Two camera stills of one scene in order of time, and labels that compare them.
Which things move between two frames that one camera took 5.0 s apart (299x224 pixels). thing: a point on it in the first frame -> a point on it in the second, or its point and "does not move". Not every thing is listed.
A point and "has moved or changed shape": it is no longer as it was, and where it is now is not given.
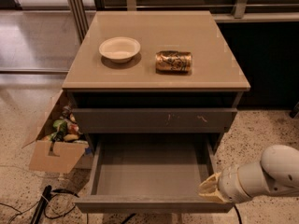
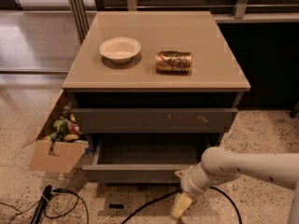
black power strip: (46, 195) does not move
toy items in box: (65, 129) does not move
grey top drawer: (155, 120) does not move
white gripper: (230, 182) -> (187, 181)
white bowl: (120, 49) does not move
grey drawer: (149, 173) has moved or changed shape
